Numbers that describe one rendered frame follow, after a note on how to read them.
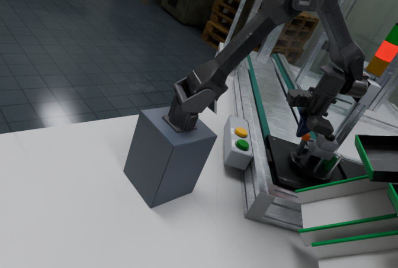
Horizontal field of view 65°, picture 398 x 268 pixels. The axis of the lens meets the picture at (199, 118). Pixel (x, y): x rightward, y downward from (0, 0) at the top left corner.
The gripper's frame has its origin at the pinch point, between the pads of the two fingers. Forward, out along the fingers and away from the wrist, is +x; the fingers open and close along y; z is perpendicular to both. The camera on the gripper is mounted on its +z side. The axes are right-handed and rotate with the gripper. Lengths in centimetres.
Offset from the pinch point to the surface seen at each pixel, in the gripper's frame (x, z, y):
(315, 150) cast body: 4.9, -5.9, 2.0
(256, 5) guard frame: -15, 12, -82
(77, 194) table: 24, 52, 24
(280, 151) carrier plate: 12.3, 0.2, -3.8
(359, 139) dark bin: -11.5, -0.5, 22.0
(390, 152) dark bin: -12.0, -6.0, 24.5
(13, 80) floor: 110, 156, -146
